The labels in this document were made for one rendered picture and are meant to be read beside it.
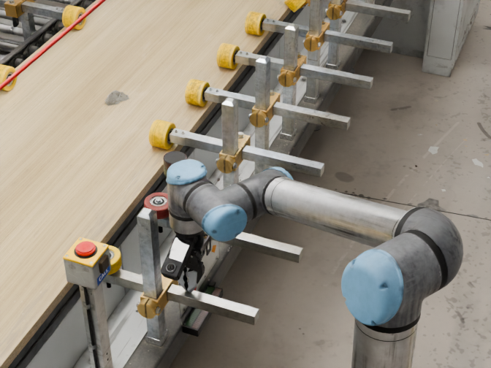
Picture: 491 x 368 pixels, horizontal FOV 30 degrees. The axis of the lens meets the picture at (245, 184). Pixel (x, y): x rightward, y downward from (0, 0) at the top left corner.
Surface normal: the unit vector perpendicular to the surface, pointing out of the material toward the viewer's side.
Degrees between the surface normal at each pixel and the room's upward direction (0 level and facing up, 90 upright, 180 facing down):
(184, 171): 4
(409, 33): 90
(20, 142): 0
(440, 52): 90
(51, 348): 90
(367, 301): 82
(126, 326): 0
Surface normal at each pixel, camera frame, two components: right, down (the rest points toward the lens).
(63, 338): 0.93, 0.23
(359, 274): -0.80, 0.25
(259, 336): 0.00, -0.79
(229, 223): 0.52, 0.53
